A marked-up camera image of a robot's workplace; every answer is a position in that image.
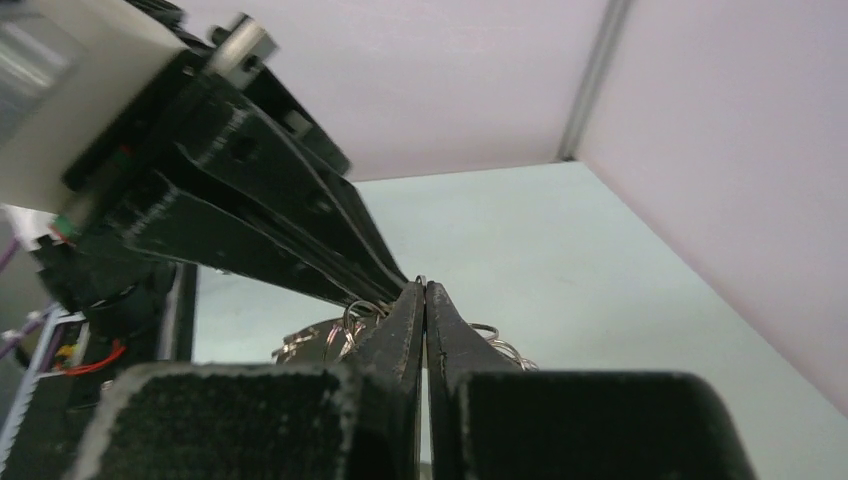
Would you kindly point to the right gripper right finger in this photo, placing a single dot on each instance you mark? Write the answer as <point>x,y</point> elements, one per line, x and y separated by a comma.
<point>490,419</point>

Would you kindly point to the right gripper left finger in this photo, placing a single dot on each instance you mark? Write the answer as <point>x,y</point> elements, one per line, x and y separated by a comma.
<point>171,420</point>

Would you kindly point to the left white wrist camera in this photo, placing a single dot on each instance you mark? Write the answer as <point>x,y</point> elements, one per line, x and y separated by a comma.
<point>68,69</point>

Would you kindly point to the left aluminium frame post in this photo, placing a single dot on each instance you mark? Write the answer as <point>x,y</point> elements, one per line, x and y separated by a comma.
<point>601,55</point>

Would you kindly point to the large metal keyring with keys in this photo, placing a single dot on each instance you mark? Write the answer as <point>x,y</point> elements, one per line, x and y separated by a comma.
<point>422,330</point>

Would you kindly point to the grey slotted cable duct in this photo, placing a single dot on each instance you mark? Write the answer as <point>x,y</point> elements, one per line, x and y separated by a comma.
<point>28,384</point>

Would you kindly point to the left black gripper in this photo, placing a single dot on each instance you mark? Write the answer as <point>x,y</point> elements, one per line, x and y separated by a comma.
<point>216,163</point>

